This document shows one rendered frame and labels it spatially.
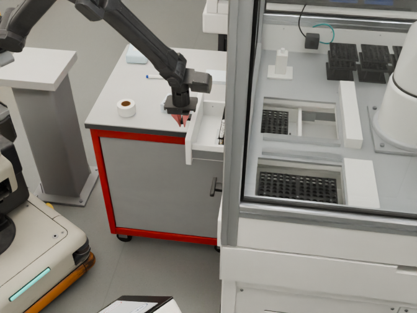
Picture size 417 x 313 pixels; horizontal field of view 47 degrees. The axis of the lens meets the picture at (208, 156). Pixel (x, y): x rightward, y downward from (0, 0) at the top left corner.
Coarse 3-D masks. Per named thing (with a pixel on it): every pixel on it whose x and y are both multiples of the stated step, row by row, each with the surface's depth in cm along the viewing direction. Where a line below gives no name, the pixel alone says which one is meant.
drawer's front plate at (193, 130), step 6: (198, 96) 167; (198, 102) 165; (198, 108) 162; (192, 114) 160; (198, 114) 162; (192, 120) 157; (198, 120) 164; (192, 126) 155; (198, 126) 165; (192, 132) 153; (198, 132) 167; (186, 138) 150; (192, 138) 154; (186, 144) 151; (186, 150) 153; (186, 156) 155; (186, 162) 156
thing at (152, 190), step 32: (128, 64) 216; (192, 64) 216; (224, 64) 216; (128, 96) 197; (160, 96) 197; (192, 96) 197; (224, 96) 197; (96, 128) 185; (128, 128) 182; (160, 128) 181; (96, 160) 198; (128, 160) 196; (160, 160) 193; (192, 160) 191; (128, 192) 208; (160, 192) 206; (192, 192) 203; (128, 224) 223; (160, 224) 220; (192, 224) 217
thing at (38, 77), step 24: (24, 48) 226; (0, 72) 210; (24, 72) 210; (48, 72) 210; (24, 96) 216; (48, 96) 214; (72, 96) 235; (24, 120) 226; (48, 120) 224; (72, 120) 238; (48, 144) 234; (72, 144) 241; (48, 168) 245; (72, 168) 244; (96, 168) 272; (48, 192) 257; (72, 192) 254
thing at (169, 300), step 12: (120, 300) 100; (132, 300) 93; (144, 300) 87; (156, 300) 81; (168, 300) 77; (96, 312) 101; (144, 312) 77; (156, 312) 76; (168, 312) 76; (180, 312) 77
